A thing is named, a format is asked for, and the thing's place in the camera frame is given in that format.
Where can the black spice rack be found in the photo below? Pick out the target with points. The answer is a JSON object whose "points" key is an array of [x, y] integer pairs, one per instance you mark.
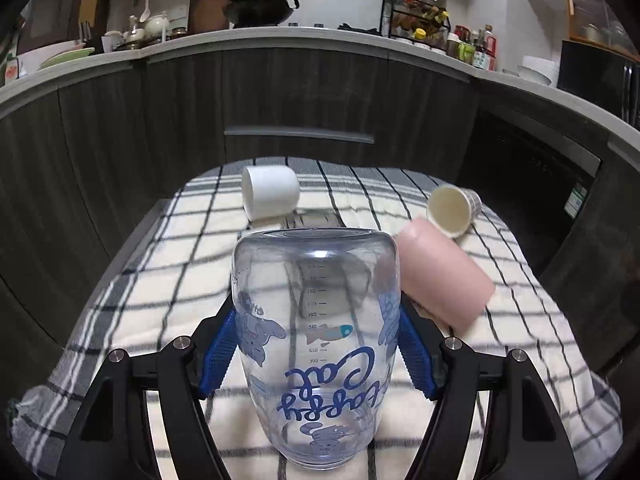
{"points": [[415, 16]]}

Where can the stack of white bowls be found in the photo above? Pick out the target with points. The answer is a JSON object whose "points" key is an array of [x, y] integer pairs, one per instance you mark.
{"points": [[537, 70]]}

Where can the dishwasher front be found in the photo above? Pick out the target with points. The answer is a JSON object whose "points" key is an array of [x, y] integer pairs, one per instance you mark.
{"points": [[530, 180]]}

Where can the checkered cloth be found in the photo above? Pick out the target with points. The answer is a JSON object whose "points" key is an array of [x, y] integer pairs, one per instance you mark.
{"points": [[320, 320]]}

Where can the black wok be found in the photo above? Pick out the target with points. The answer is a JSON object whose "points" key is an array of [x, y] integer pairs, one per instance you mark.
{"points": [[260, 5]]}

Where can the green plate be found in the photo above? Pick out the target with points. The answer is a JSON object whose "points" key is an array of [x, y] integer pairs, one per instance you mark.
{"points": [[67, 57]]}

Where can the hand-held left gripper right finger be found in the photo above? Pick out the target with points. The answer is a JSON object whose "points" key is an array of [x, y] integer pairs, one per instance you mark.
{"points": [[416, 355]]}

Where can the patterned paper cup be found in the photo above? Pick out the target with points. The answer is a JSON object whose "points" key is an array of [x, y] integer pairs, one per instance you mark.
{"points": [[452, 210]]}

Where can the pink cup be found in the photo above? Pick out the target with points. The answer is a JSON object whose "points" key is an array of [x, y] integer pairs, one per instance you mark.
{"points": [[445, 272]]}

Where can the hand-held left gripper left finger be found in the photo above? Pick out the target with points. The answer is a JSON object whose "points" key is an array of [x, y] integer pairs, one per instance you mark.
{"points": [[218, 360]]}

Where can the white cup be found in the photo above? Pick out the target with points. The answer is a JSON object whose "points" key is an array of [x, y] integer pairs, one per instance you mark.
{"points": [[270, 191]]}

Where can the clear printed glass cup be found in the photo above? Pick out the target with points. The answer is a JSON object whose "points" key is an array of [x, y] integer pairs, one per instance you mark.
{"points": [[312, 345]]}

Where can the white teapot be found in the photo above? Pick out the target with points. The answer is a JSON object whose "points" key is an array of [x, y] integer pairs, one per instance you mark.
{"points": [[156, 24]]}

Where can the black microwave oven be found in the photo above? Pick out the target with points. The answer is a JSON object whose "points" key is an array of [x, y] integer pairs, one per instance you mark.
{"points": [[600, 80]]}

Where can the wooden cutting board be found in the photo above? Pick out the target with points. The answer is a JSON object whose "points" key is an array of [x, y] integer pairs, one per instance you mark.
{"points": [[207, 7]]}

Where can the group of sauce bottles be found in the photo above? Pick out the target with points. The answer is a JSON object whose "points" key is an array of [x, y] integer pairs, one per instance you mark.
{"points": [[472, 47]]}

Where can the dark kitchen cabinet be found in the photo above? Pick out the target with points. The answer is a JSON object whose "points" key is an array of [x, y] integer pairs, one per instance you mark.
{"points": [[240, 110]]}

